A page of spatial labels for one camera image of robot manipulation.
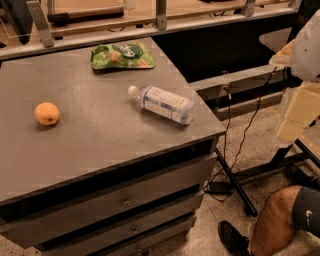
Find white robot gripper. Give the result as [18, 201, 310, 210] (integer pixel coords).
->
[269, 10, 320, 144]

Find clear plastic water bottle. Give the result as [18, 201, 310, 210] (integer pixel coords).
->
[128, 86, 194, 125]

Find black shorts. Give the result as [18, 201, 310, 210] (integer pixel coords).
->
[292, 187, 320, 238]

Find black power adapter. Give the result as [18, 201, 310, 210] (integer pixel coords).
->
[207, 182, 233, 195]

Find person's bare leg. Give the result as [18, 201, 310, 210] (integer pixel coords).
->
[249, 186, 301, 256]

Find green snack bag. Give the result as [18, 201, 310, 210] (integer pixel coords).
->
[90, 42, 155, 70]

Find black shoe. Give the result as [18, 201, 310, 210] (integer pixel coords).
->
[218, 221, 251, 256]

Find grey drawer cabinet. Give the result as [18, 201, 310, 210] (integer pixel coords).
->
[0, 40, 224, 256]

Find orange fruit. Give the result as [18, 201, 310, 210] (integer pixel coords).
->
[34, 102, 60, 126]

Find black power cable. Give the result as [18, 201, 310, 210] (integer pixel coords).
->
[203, 66, 278, 203]

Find black table leg frame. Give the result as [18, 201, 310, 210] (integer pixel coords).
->
[207, 139, 320, 217]

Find metal railing frame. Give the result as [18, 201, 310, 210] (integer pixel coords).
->
[0, 0, 302, 61]

